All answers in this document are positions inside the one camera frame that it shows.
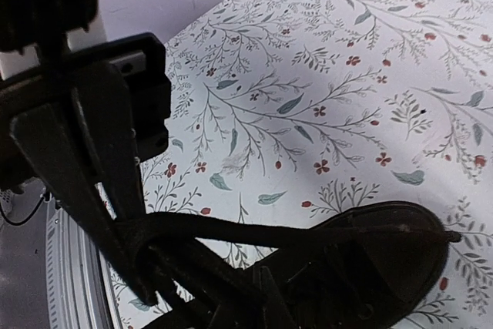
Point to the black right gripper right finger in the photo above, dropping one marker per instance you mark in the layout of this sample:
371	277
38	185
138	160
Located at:
274	312

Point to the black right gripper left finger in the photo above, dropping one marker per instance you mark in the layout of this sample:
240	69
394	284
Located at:
84	133

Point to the black canvas sneaker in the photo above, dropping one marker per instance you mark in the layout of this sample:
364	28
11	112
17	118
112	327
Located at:
376	264

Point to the black shoelace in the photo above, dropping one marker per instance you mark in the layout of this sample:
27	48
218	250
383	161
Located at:
215	236

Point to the floral patterned table mat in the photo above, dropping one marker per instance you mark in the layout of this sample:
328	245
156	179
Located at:
287	112

